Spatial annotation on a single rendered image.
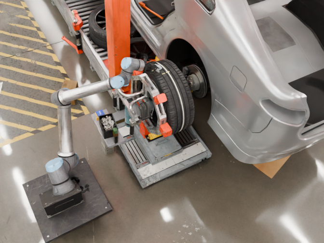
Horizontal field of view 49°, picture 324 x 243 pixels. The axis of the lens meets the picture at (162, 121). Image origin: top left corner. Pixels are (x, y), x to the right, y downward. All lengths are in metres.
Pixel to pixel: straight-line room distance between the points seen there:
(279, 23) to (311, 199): 1.84
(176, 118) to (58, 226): 1.34
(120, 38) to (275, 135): 1.52
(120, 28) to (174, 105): 0.79
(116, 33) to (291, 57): 1.72
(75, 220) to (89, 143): 1.02
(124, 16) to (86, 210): 1.67
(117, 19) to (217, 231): 2.13
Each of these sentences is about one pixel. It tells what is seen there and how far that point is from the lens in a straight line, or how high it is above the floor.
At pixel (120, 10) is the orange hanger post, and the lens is 2.97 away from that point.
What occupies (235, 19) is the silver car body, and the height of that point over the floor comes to 1.76.
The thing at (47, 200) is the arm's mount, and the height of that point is 0.47.
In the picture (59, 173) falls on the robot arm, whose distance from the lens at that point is 3.06.
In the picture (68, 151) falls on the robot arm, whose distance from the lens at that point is 3.16.
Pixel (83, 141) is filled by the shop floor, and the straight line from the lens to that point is 3.93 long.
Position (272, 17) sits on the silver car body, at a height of 1.05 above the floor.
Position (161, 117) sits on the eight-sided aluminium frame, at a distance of 2.88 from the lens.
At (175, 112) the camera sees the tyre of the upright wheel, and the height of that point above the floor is 1.01.
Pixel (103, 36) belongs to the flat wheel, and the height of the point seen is 0.48.
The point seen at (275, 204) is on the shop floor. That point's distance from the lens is 3.82.
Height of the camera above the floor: 3.24
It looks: 53 degrees down
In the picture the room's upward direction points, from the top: 7 degrees clockwise
